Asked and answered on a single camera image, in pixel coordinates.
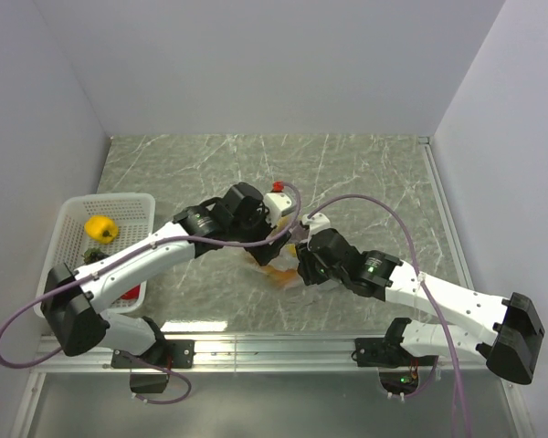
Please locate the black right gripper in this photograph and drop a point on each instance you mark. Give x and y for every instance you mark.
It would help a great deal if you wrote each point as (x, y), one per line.
(305, 267)

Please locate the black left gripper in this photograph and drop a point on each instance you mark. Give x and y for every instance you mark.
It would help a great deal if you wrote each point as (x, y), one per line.
(264, 252)

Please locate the clear plastic bag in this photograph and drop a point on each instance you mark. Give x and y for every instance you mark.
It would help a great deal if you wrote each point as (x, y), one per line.
(285, 260)

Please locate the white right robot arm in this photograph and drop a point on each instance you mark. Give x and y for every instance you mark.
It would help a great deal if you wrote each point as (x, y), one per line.
(506, 332)

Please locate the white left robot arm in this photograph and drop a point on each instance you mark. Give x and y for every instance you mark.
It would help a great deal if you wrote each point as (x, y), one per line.
(81, 316)

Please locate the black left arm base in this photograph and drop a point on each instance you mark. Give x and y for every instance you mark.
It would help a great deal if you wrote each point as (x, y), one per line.
(151, 372)

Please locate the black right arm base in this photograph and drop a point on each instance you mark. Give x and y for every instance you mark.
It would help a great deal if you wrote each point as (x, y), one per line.
(400, 374)

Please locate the red pepper in basket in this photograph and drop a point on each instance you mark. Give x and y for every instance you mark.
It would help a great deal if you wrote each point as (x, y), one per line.
(132, 294)

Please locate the white plastic basket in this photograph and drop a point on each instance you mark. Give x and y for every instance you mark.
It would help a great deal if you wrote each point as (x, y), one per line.
(132, 212)

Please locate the yellow bell pepper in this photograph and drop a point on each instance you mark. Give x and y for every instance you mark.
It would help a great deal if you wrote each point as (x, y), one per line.
(101, 229)

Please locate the dark grape bunch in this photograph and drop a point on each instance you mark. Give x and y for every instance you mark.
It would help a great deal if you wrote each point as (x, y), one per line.
(93, 255)

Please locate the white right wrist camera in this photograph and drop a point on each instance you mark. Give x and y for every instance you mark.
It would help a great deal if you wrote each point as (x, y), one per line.
(313, 224)

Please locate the aluminium side rail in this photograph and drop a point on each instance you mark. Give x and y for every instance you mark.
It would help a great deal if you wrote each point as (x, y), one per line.
(443, 255)

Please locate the aluminium mounting rail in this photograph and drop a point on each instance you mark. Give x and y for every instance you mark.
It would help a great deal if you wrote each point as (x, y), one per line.
(284, 352)

